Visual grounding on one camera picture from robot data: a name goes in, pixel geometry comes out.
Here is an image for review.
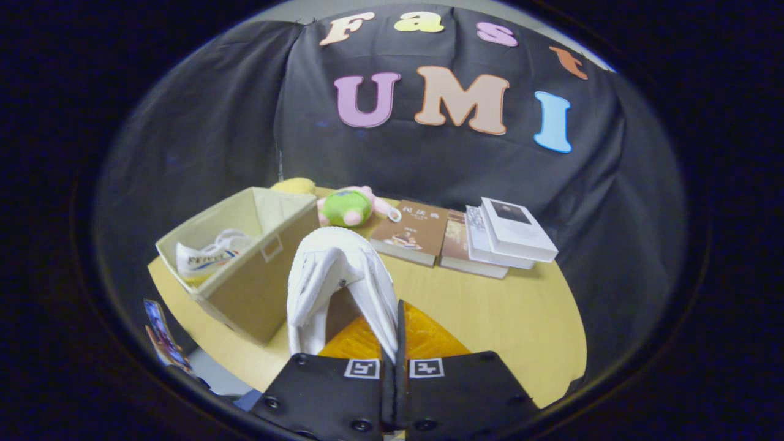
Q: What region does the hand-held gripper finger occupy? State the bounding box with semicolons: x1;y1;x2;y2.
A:
250;314;398;441
396;299;541;441

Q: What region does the white canvas shoe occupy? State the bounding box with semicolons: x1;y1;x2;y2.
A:
176;229;255;287
287;227;400;363

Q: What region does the brown fabric storage box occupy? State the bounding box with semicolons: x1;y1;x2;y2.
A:
155;187;321;345

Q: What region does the blue cloth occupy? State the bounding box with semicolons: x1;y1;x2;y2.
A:
233;388;265;412

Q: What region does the white thick book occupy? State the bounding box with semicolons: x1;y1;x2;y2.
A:
465;205;537;270

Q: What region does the green and pink plush toy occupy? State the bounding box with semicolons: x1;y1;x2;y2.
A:
317;186;402;228

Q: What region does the white book with dark picture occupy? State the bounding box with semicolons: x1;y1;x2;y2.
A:
480;197;559;263

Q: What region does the yellow plush toy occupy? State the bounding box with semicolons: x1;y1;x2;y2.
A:
270;177;317;195

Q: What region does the black backdrop cloth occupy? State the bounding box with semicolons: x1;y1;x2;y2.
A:
92;5;690;393

